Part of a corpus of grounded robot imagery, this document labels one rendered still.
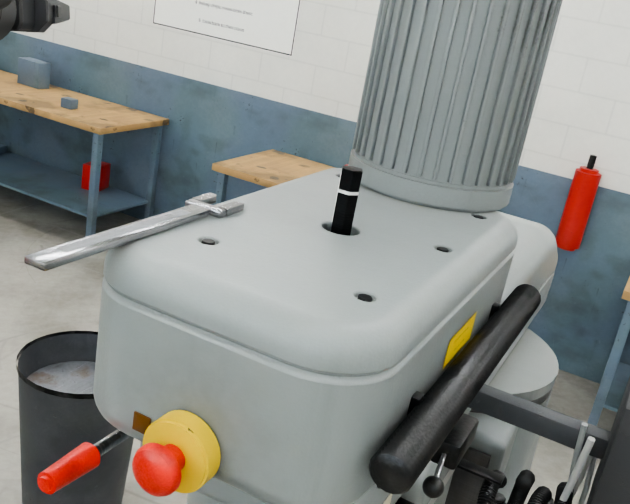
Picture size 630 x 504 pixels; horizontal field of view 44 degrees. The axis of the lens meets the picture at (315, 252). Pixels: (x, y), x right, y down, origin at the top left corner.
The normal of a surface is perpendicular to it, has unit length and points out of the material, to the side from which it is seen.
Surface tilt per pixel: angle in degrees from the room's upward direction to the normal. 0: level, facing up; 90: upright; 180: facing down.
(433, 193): 90
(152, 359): 90
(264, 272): 0
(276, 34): 90
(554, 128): 90
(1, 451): 0
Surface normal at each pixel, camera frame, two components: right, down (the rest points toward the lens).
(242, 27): -0.45, 0.23
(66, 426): 0.07, 0.41
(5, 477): 0.17, -0.93
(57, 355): 0.69, 0.30
